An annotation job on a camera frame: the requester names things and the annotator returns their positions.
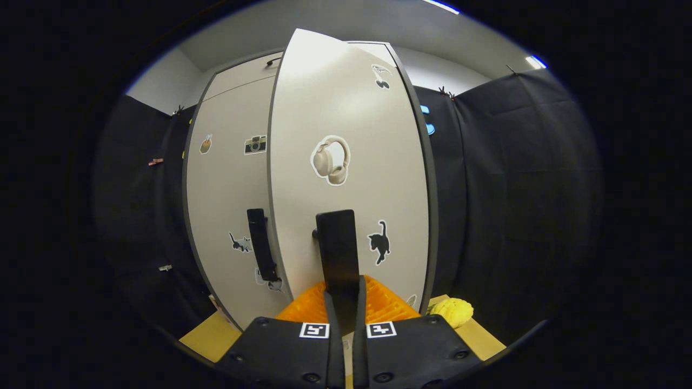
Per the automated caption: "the white double-door shoe cabinet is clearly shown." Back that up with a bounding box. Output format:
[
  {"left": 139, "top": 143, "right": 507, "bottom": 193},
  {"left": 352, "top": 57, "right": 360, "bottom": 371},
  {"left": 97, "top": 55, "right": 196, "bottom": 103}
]
[{"left": 182, "top": 28, "right": 440, "bottom": 331}]

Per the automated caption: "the black door handle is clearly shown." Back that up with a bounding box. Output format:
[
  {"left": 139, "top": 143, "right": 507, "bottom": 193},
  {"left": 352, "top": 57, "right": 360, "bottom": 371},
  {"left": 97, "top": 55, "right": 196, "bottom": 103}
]
[
  {"left": 312, "top": 210, "right": 361, "bottom": 336},
  {"left": 247, "top": 209, "right": 280, "bottom": 283}
]

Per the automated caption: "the shoe cabinet door camera sticker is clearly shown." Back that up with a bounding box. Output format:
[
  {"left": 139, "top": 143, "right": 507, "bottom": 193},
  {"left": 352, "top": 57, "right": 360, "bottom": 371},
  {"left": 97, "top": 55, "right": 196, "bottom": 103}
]
[{"left": 185, "top": 76, "right": 292, "bottom": 330}]

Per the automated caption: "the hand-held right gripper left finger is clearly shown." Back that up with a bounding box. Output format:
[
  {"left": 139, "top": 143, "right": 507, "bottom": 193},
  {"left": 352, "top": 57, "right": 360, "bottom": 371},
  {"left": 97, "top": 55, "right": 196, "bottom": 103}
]
[{"left": 215, "top": 281, "right": 345, "bottom": 389}]

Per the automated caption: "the black backdrop cloth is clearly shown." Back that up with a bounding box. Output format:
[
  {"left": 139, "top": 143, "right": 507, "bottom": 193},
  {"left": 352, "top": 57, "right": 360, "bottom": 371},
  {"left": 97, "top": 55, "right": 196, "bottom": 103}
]
[{"left": 92, "top": 68, "right": 603, "bottom": 346}]

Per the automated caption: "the yellow knobbly object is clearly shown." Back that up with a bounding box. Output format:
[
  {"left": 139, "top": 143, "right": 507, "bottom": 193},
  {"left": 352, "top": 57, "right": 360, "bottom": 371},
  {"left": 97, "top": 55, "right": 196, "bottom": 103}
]
[{"left": 428, "top": 298, "right": 475, "bottom": 329}]

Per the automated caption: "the long ceiling light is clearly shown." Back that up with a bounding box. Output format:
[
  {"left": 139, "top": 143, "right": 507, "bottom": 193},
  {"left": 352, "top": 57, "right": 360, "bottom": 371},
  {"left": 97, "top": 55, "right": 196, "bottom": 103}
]
[{"left": 422, "top": 0, "right": 461, "bottom": 15}]

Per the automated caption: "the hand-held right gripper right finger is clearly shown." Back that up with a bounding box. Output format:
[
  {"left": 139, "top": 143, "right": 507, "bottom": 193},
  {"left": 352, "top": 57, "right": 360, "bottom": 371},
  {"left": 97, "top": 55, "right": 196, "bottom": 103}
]
[{"left": 352, "top": 274, "right": 482, "bottom": 389}]

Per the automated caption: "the white cabinet drawer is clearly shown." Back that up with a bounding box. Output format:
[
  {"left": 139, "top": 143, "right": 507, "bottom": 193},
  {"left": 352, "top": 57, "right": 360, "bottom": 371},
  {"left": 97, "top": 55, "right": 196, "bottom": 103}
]
[{"left": 204, "top": 41, "right": 403, "bottom": 100}]

